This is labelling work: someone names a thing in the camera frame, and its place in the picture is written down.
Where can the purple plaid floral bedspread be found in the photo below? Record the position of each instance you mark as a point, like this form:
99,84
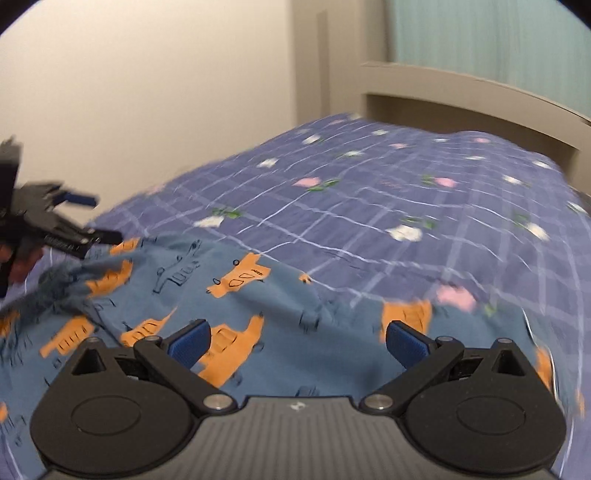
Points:
370,210

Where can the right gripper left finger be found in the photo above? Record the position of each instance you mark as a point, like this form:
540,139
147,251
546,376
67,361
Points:
168,362

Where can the left hand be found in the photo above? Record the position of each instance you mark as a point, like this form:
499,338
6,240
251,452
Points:
22,266

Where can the beige window bench shelf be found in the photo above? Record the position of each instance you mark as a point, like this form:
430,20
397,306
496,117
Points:
357,77

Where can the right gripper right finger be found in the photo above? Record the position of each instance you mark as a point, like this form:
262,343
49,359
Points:
427,362

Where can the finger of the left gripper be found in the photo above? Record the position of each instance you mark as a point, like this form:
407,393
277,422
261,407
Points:
62,196
74,240

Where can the blue orange patterned pants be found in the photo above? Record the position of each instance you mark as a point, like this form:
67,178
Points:
272,331

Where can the teal curtain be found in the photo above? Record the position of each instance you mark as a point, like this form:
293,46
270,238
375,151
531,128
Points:
536,46

